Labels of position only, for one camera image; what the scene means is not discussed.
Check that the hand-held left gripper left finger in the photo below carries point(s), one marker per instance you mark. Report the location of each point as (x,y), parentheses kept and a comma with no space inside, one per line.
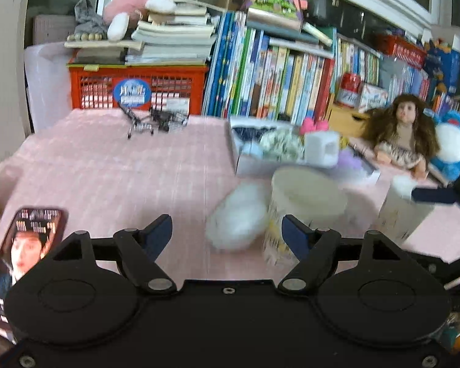
(159,234)

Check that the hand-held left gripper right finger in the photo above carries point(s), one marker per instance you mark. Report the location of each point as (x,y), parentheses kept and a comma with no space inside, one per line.
(293,234)

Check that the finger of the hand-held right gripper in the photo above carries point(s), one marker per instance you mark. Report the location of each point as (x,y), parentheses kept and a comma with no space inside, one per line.
(435,195)

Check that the paper cup with scribbled letters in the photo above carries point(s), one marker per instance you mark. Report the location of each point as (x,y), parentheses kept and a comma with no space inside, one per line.
(402,220)

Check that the white shallow cardboard box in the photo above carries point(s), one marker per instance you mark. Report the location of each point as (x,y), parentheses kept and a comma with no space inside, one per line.
(260,166)

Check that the light blue small packet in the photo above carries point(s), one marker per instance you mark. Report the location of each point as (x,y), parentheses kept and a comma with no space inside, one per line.
(252,149)

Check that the pink scrunchie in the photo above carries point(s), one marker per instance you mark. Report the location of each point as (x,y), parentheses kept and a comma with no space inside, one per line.
(314,126)

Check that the paper cup with rabbit drawing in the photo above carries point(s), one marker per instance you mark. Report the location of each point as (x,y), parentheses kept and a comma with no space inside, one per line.
(306,199)

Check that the blue white plush toy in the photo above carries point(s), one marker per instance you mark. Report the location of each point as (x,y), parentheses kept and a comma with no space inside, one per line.
(454,145)

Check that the white fluffy ball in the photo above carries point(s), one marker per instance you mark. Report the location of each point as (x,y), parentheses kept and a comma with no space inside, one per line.
(235,218)

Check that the pink tablecloth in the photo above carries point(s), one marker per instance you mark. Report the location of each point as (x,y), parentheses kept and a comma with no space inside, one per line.
(119,176)

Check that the brown haired doll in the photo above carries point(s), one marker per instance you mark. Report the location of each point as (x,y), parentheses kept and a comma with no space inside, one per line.
(404,122)

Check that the green white patterned scrunchie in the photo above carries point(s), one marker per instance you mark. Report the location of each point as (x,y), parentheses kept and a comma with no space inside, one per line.
(283,143)

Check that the purple scrunchie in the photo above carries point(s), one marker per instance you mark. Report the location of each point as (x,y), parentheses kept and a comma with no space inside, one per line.
(349,160)

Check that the yellow knitted item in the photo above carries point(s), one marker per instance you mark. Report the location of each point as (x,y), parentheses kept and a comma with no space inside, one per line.
(344,142)

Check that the miniature metal shopping cart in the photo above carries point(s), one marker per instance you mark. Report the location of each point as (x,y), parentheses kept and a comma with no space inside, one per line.
(138,122)

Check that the white printed tissue box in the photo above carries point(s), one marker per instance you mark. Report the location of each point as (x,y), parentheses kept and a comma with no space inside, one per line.
(373,97)

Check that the miniature dark shopping cart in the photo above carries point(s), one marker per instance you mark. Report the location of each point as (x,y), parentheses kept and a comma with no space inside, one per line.
(170,119)

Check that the wooden drawer box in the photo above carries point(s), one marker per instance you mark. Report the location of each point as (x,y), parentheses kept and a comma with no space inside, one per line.
(345,120)

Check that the blue printed carton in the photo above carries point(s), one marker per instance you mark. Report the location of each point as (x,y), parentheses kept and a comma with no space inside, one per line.
(442,65)

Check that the red drink can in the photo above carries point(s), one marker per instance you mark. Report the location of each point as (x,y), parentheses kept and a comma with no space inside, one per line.
(349,90)

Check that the black smartphone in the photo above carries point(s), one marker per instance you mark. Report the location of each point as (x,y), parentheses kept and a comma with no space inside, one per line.
(19,245)

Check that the red plastic basket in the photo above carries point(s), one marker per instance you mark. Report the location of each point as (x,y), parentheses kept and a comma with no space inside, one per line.
(400,46)

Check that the row of small thin books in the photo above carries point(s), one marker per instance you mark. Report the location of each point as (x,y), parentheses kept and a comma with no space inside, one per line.
(360,61)

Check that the row of upright picture books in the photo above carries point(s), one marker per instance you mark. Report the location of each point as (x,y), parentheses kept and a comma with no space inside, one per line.
(268,76)

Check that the red plastic crate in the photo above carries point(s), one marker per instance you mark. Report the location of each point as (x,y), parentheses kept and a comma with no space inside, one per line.
(99,80)

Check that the stack of flat books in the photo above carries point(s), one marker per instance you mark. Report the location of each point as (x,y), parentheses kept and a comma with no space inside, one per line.
(172,38)

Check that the wooden bead massager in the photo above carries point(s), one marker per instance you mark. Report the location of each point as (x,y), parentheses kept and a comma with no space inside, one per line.
(99,42)

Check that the grey cloth toy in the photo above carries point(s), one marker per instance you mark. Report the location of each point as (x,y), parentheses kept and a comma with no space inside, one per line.
(88,19)

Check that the pink plush toy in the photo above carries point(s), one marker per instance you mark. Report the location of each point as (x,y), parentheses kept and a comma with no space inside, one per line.
(126,4)

